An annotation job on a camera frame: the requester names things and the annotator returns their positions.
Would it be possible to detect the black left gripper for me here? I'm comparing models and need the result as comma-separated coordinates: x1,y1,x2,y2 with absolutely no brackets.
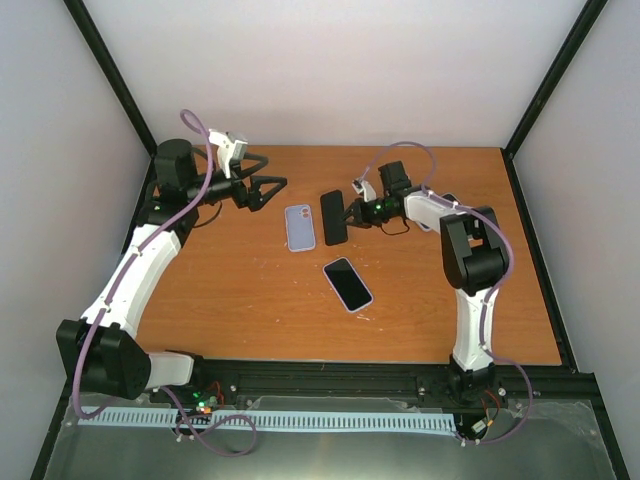
186,153,287,211

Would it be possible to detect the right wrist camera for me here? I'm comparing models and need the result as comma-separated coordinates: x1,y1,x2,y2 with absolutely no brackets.
352,178,377,202

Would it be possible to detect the black frame post left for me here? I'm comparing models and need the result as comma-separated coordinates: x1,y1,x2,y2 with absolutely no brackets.
31,0,157,479

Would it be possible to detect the metal base plate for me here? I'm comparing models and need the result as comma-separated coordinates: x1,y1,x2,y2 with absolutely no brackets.
43,396,617,479

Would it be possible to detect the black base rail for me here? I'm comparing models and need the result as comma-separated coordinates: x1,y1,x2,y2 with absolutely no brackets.
64,357,599,416

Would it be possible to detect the lavender phone case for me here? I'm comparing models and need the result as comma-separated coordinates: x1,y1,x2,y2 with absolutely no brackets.
284,204,316,253

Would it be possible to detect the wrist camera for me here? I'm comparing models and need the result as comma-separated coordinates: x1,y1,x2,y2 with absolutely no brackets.
352,178,377,202
208,129,248,178

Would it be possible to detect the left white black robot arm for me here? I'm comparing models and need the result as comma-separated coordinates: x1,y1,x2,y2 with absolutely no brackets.
56,131,287,403

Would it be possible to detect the phone in blue case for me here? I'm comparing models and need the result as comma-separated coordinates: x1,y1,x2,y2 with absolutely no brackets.
443,193,459,203

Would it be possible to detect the black frame post right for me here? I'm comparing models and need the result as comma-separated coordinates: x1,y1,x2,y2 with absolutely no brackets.
504,1,639,478

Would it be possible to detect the black frame post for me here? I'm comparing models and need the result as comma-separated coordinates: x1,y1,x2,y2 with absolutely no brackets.
31,0,157,479
504,1,639,478

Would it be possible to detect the light blue cable duct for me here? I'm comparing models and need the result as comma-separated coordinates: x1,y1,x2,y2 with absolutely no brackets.
78,407,456,436

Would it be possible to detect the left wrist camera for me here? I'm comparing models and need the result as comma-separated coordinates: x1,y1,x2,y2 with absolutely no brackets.
208,129,248,178

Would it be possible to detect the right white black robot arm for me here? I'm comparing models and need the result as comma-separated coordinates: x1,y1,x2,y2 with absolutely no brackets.
343,161,513,403

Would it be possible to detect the black smartphone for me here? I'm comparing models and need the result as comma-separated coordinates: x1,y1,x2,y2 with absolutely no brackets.
320,190,348,246

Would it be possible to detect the phone in lavender case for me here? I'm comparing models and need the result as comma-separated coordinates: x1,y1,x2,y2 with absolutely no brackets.
322,257,374,313

